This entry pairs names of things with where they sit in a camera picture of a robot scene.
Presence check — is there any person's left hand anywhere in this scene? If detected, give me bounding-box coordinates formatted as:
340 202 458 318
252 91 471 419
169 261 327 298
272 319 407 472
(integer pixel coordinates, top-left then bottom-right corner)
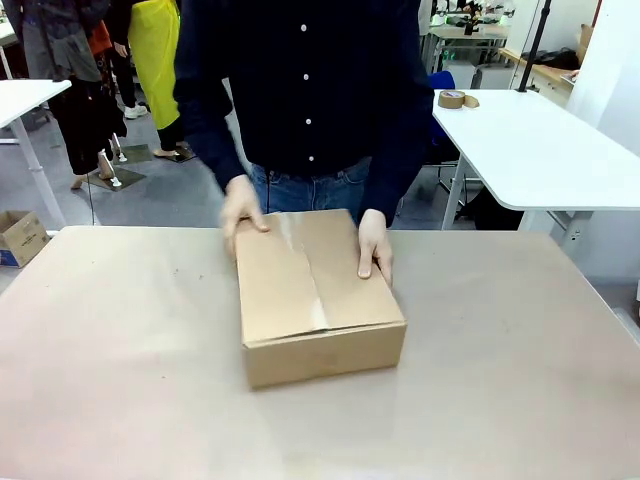
357 208 395 289

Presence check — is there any black stand pole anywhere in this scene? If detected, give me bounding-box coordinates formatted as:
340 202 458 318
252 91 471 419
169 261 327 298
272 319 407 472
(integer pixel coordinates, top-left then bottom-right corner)
516 0 554 94

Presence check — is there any blue chair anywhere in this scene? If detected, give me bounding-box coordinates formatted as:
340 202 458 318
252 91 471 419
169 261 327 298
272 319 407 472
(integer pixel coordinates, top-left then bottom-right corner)
427 69 460 164

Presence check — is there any large white side table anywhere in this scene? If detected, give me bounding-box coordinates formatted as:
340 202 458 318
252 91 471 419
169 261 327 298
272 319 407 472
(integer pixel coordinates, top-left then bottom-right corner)
431 88 640 232

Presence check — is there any figure with yellow apron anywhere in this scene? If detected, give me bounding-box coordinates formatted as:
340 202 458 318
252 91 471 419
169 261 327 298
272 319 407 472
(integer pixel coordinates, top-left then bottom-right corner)
127 0 194 162

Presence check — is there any person's right hand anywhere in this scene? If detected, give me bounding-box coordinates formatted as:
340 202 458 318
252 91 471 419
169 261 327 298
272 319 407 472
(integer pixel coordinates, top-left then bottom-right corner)
220 174 273 257

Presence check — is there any figure in dark clothes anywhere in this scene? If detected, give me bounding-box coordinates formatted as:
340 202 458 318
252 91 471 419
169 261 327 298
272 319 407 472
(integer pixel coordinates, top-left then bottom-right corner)
17 0 129 190

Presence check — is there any brown cardboard box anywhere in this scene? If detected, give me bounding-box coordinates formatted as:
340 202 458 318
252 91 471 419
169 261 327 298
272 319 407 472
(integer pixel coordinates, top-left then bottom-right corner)
232 208 408 391

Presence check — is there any person's right forearm dark sleeve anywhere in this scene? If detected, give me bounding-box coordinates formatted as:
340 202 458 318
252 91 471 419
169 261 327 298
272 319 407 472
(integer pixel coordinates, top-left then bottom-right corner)
172 59 252 192

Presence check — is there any brown packing tape roll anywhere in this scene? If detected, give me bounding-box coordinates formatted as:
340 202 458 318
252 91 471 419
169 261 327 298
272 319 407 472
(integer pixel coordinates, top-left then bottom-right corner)
437 89 482 110

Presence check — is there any person in dark shirt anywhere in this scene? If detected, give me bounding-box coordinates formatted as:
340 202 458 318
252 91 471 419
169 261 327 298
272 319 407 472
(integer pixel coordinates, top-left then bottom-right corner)
172 0 436 227

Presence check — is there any person's left forearm dark sleeve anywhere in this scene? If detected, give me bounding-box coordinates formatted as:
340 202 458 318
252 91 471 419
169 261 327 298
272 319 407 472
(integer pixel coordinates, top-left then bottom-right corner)
363 84 435 217

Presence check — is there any small printed cardboard box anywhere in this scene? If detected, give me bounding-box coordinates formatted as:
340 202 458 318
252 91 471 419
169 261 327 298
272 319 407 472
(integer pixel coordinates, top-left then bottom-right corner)
0 209 51 270

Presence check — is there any white background table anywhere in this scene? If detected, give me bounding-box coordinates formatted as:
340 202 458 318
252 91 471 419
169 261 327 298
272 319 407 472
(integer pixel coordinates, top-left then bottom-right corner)
427 22 511 76

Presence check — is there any small white side table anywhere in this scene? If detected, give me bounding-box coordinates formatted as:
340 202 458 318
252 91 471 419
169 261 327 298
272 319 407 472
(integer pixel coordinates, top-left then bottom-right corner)
0 78 73 229

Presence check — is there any wooden bench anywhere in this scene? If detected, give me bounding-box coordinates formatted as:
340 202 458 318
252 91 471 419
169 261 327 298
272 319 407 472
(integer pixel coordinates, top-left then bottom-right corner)
498 47 579 89

